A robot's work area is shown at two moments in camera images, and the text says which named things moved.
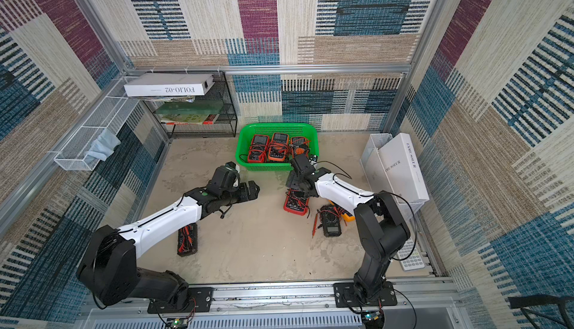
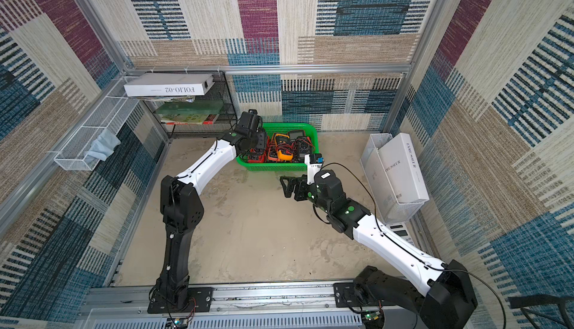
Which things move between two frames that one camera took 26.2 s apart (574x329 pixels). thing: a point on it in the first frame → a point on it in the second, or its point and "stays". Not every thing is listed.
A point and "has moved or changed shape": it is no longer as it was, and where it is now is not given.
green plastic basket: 294,129 stays
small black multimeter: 331,220 has moved or changed shape
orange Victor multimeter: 278,147 stays
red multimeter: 257,152 stays
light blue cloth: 102,147 stays
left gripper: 245,196 → 261,137
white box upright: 403,171 stays
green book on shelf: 188,112 stays
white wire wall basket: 111,115 stays
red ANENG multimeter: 295,203 → 294,134
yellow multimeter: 347,218 has moved or changed shape
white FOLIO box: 167,84 stays
